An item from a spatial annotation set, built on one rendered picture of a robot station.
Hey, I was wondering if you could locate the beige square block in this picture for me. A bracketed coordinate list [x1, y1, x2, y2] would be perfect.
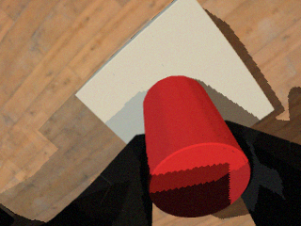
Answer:
[75, 0, 274, 144]

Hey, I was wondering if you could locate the red cylindrical cap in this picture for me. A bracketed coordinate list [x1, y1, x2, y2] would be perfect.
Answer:
[143, 76, 251, 218]

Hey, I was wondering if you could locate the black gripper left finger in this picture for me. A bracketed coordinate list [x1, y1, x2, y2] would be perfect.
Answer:
[39, 133, 153, 226]

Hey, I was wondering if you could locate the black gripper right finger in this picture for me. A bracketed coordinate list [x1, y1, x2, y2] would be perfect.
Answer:
[225, 120, 301, 226]

